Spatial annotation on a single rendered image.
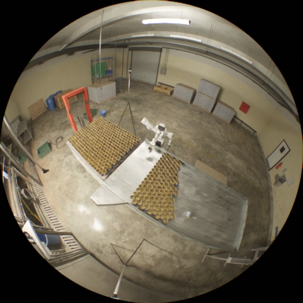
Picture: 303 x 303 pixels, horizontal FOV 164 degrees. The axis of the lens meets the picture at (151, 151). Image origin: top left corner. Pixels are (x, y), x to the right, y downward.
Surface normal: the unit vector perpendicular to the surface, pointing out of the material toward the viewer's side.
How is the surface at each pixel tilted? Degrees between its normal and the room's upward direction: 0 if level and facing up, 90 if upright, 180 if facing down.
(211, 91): 91
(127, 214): 0
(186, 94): 91
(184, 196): 0
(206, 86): 88
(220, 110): 90
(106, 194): 0
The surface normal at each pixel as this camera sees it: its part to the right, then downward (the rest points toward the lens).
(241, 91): -0.53, 0.61
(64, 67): 0.84, 0.48
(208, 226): 0.12, -0.63
